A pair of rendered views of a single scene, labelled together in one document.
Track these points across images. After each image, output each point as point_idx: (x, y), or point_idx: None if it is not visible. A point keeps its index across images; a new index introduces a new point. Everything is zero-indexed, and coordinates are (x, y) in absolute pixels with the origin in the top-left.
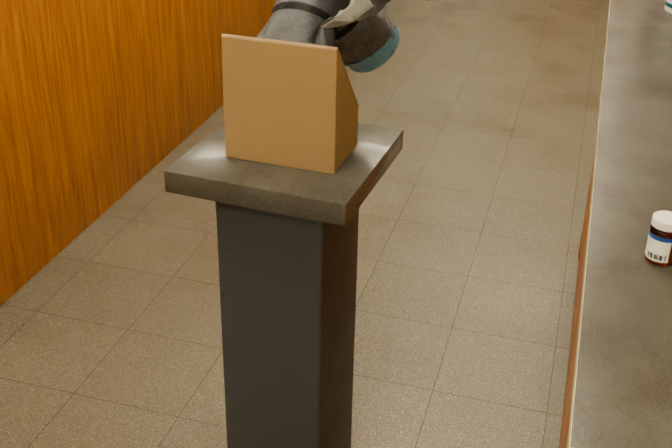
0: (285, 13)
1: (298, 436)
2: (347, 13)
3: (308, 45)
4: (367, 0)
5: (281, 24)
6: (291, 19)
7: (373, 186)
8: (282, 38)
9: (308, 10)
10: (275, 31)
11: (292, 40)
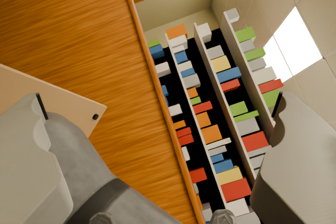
0: (110, 171)
1: None
2: (19, 125)
3: (12, 68)
4: (9, 222)
5: (91, 148)
6: (94, 160)
7: None
8: (64, 121)
9: (100, 191)
10: (83, 135)
11: (50, 121)
